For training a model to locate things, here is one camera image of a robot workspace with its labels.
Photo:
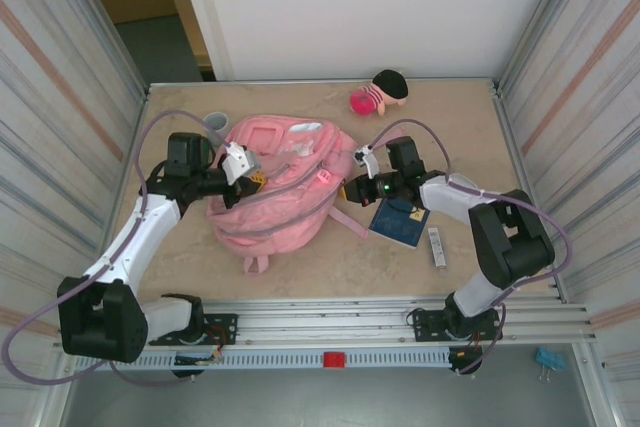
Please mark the pink backpack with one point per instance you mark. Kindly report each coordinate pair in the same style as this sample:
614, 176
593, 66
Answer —
290, 197

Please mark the dark blue book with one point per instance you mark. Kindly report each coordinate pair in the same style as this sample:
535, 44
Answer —
397, 227

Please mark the small white oblong box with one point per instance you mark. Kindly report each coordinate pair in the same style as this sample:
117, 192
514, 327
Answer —
436, 247

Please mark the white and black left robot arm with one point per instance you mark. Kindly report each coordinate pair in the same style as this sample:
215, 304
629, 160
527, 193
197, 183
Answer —
150, 232

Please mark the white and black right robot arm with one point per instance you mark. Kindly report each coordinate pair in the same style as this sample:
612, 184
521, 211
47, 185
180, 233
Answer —
515, 242

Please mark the grey plastic cup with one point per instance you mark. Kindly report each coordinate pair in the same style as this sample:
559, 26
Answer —
217, 122

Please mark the plush doll with black hat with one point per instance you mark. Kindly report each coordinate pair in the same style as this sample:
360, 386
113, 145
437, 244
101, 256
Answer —
380, 94

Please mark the red button block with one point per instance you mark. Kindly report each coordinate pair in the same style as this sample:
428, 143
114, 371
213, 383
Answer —
334, 359

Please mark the blue binder clip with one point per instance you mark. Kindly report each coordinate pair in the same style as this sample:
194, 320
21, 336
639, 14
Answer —
550, 358

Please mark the aluminium rail frame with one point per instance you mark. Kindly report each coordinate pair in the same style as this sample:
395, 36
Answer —
325, 319

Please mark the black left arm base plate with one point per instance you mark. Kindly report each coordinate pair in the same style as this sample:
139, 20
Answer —
222, 322

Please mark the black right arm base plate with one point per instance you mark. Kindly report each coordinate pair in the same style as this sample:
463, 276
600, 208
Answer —
425, 322

